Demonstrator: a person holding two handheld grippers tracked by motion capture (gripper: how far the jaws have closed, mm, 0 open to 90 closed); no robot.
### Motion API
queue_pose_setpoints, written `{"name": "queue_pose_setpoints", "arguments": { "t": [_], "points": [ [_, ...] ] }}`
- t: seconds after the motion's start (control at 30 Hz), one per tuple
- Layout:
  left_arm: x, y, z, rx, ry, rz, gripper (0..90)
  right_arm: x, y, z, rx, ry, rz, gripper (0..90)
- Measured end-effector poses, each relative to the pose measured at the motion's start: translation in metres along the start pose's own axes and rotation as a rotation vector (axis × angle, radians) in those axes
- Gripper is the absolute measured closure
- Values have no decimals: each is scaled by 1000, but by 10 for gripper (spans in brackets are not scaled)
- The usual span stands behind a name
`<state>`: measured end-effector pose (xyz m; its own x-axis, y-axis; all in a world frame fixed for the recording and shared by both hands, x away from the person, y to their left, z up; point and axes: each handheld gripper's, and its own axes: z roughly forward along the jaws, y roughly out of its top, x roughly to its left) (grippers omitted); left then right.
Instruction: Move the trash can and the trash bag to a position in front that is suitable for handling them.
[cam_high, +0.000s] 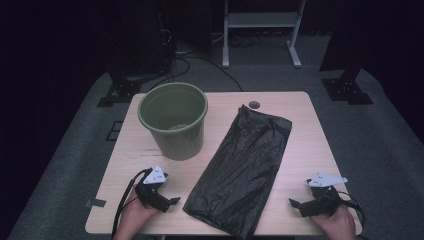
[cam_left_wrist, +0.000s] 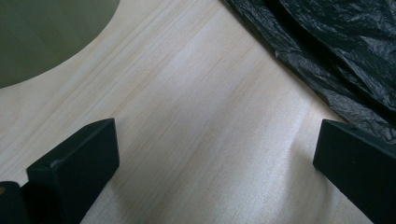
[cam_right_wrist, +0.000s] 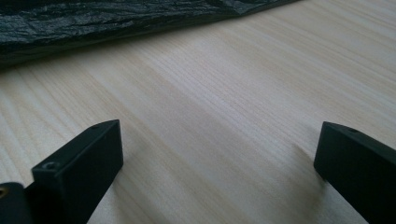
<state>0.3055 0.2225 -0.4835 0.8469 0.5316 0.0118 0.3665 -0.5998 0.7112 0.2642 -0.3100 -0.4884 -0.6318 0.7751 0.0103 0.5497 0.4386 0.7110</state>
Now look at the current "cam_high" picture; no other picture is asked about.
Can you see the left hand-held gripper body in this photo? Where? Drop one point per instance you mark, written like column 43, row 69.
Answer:
column 151, row 195

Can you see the grey table grommet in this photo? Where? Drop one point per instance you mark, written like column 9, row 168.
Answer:
column 254, row 104

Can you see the person's right hand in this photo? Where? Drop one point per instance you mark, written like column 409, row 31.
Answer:
column 336, row 225

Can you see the black stand base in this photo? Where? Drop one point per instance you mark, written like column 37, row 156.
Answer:
column 120, row 93
column 346, row 90

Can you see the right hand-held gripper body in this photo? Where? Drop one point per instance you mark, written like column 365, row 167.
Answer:
column 323, row 203

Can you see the black plastic garbage bag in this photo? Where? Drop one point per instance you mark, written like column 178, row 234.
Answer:
column 240, row 166

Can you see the white metal stand frame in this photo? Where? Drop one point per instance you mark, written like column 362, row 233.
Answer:
column 260, row 20

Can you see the grey tape piece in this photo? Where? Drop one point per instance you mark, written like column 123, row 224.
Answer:
column 95, row 202

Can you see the person's left hand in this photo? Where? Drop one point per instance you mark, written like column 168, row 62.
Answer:
column 133, row 218

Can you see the dark equipment cabinet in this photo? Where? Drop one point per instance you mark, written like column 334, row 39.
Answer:
column 140, row 36

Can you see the green plastic trash bin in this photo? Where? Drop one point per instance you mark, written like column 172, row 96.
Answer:
column 180, row 146

